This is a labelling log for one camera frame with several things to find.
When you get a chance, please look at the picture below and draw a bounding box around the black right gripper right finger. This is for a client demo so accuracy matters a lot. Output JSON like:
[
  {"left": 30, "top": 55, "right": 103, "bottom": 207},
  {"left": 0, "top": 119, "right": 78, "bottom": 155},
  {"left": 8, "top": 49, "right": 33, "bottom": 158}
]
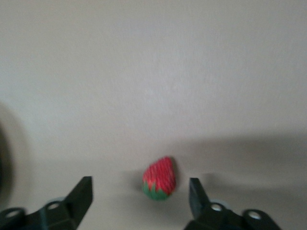
[{"left": 183, "top": 177, "right": 281, "bottom": 230}]

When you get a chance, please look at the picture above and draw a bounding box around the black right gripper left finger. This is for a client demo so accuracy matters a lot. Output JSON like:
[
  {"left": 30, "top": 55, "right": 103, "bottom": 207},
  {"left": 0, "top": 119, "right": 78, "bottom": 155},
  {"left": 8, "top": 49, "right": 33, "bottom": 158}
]
[{"left": 0, "top": 176, "right": 94, "bottom": 230}]

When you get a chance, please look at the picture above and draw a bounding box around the red toy strawberry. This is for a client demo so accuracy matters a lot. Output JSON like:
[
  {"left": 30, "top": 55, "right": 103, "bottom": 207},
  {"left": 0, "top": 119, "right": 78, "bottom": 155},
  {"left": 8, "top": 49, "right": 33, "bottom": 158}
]
[{"left": 142, "top": 156, "right": 177, "bottom": 201}]

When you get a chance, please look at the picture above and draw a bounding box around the brown table cloth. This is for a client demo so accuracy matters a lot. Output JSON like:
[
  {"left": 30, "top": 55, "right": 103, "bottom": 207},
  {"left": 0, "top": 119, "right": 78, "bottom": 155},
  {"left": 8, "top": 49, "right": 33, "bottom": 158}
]
[{"left": 0, "top": 0, "right": 307, "bottom": 230}]

